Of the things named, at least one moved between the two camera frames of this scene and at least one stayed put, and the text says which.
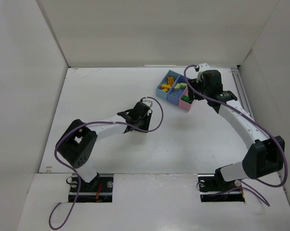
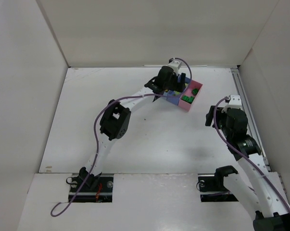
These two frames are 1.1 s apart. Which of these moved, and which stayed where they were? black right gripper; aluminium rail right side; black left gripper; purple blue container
Moved: black right gripper; black left gripper
Stayed: aluminium rail right side; purple blue container
